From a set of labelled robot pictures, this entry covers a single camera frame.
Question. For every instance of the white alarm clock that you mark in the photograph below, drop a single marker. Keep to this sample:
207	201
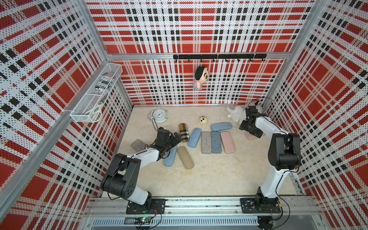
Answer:
158	115

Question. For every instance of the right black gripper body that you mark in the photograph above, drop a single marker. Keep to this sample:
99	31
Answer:
253	131

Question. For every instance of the cartoon boy doll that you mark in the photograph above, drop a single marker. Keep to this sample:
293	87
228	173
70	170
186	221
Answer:
201	76

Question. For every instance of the yellow panda squishy ball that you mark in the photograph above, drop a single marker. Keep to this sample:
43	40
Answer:
203	120

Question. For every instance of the grey marble teal-lined case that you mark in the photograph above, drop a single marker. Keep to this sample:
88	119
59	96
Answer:
138	146

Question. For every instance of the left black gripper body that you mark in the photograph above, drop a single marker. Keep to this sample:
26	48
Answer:
171	142

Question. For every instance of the small pink glasses case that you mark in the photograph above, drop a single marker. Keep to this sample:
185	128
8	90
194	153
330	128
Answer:
249	136

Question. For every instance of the white scissors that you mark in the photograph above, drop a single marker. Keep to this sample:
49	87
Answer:
95	114

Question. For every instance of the clear wall shelf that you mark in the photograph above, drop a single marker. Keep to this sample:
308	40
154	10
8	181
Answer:
92	96

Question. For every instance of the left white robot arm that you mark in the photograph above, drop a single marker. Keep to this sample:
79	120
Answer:
121	178

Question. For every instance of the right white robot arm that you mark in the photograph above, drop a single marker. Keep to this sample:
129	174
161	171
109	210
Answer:
284	154

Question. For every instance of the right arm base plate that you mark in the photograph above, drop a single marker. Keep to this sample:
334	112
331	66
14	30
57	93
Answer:
262	205

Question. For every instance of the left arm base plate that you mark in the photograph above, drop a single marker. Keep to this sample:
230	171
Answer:
152	206

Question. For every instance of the beige case with dark glasses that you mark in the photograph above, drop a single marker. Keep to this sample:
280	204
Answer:
184	133

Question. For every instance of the white plush toy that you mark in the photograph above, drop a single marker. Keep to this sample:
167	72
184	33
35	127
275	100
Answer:
237	114

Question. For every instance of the small circuit board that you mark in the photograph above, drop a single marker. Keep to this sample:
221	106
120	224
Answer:
137	221

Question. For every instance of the black hook rail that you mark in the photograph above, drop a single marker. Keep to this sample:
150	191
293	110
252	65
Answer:
219	56

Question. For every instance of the teal-lined glasses case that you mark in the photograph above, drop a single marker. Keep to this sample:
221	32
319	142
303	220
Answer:
206	145

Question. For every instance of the blue case with pink glasses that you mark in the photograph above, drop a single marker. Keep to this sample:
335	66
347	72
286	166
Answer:
221	126

